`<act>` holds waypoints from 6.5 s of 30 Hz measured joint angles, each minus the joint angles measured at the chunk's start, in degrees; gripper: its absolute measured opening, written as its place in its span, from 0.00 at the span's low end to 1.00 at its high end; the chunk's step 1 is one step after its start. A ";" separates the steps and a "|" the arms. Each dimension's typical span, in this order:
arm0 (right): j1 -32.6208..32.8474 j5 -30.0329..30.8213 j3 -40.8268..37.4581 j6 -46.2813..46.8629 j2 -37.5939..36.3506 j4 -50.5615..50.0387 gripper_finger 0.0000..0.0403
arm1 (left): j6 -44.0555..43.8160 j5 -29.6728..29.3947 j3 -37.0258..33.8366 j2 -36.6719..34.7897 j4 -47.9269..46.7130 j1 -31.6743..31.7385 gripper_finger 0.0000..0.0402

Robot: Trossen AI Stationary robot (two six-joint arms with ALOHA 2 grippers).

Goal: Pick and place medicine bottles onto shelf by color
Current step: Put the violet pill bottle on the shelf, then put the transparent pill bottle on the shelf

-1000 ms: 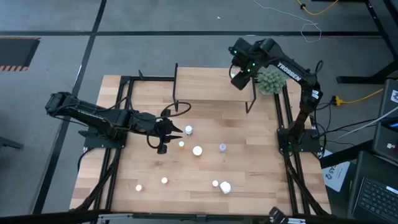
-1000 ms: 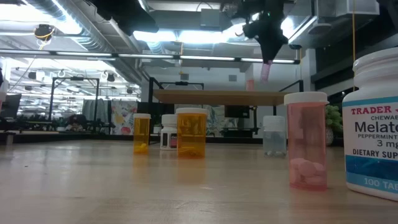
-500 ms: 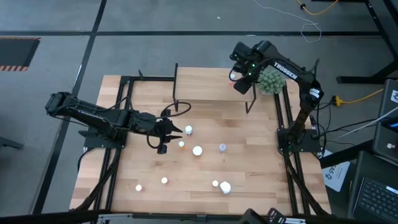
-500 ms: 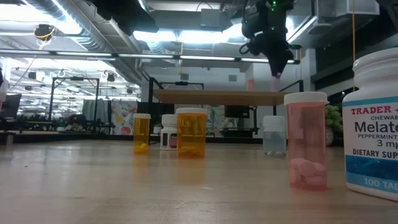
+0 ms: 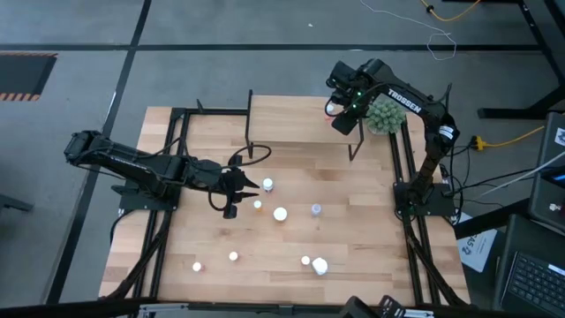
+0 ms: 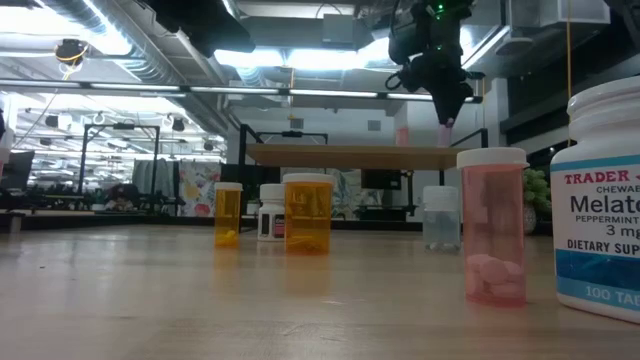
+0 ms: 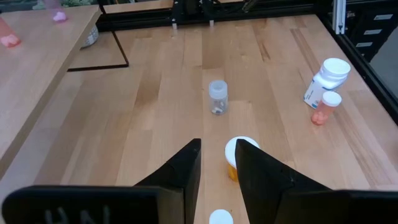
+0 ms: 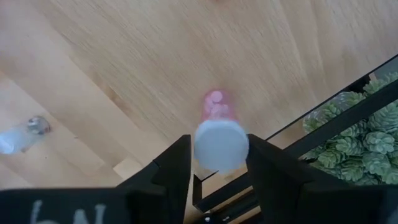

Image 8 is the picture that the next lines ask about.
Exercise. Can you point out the clear pill bottle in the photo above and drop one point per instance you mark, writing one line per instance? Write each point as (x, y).
(21, 137)

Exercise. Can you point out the wooden shelf black metal frame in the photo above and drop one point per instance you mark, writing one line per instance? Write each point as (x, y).
(186, 46)

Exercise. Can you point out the pink pill bottle white cap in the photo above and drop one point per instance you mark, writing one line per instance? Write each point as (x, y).
(220, 146)

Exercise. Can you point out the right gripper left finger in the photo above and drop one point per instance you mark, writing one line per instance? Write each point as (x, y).
(164, 193)

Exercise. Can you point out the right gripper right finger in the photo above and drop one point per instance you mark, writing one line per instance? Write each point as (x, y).
(286, 193)

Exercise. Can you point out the green succulent plant in pot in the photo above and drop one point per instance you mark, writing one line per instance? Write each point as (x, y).
(373, 143)

